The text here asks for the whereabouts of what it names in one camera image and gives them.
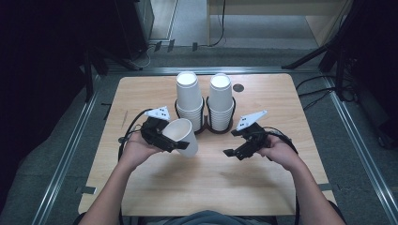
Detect person's right hand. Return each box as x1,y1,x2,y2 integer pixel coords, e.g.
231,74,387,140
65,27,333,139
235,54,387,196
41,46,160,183
257,134,303,172

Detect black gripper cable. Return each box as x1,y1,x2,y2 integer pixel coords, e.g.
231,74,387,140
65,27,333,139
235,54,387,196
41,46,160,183
117,108,154,163
264,126,300,225

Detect grey tape strip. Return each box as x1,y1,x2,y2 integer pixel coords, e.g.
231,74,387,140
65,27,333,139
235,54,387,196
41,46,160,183
318,183,341,192

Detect person's left hand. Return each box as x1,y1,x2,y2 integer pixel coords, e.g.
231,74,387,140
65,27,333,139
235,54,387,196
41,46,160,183
119,130,164,169

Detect stack of white paper cups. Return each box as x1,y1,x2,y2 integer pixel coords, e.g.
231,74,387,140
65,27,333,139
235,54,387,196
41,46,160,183
175,70,205,132
207,72,235,132

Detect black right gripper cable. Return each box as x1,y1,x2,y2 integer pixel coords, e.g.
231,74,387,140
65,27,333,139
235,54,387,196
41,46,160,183
264,126,300,225

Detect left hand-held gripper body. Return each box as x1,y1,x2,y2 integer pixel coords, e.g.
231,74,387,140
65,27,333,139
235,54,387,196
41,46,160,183
139,105,176,154

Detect dark wooden double cup holder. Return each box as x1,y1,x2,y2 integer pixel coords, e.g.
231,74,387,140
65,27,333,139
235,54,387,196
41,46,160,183
173,96,237,135

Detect white floor cable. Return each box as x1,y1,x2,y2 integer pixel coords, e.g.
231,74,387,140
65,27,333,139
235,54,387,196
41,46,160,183
132,43,158,69

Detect black metal stand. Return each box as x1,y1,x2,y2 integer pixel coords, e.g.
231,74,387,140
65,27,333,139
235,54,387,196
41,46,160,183
82,46,144,102

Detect single white paper cup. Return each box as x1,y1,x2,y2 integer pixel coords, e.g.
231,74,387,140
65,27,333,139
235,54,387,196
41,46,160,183
161,117,200,158

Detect light wooden furniture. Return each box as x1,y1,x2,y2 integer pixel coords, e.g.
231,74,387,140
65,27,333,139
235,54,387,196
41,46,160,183
206,0,356,49

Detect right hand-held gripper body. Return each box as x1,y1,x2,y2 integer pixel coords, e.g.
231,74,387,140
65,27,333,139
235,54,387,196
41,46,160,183
231,109,272,161

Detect black hanging cable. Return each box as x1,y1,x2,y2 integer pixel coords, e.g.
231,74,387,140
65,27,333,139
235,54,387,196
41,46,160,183
207,0,227,49

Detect black tripod stand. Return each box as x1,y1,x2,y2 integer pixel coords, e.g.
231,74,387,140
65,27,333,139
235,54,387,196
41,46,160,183
281,0,358,95

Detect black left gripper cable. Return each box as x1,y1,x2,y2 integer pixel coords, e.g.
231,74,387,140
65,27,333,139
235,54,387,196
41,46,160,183
117,108,154,163

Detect person's grey clothing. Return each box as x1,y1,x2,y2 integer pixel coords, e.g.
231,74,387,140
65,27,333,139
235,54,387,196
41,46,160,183
164,209,261,225

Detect black floor cables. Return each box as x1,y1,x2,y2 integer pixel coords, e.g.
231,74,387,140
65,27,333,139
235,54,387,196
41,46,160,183
295,74,346,111

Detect dark cabinet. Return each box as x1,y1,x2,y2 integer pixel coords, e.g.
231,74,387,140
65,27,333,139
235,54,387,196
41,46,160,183
114,0,155,61

